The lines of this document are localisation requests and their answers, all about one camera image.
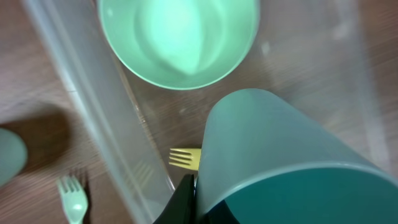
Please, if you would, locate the green plastic fork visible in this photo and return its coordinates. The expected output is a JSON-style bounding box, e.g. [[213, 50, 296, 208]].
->
[[57, 175, 89, 224]]

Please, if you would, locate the yellow plastic fork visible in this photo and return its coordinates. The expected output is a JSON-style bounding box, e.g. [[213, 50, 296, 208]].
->
[[169, 148, 201, 171]]

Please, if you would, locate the blue plastic cup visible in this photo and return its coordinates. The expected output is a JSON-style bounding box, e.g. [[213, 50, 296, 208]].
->
[[197, 88, 397, 223]]

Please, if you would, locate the green plastic cup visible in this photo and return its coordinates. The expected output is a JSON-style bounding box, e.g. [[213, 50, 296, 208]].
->
[[0, 128, 27, 186]]

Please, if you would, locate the green plastic bowl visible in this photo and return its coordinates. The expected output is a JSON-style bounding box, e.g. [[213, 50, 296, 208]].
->
[[97, 0, 260, 90]]

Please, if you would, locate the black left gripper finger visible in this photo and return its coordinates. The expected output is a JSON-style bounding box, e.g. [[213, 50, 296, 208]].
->
[[154, 174, 195, 224]]

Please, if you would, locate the clear plastic storage container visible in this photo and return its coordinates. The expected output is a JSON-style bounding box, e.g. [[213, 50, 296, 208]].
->
[[25, 1, 397, 223]]

